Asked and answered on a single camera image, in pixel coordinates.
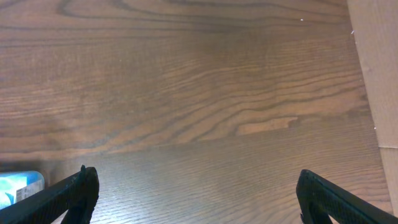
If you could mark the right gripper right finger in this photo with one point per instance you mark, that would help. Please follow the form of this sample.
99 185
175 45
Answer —
321 201

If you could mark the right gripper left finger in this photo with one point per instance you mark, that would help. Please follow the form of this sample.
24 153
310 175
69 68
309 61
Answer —
74 197

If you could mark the white green medicine box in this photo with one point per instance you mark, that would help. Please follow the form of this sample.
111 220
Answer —
17 186

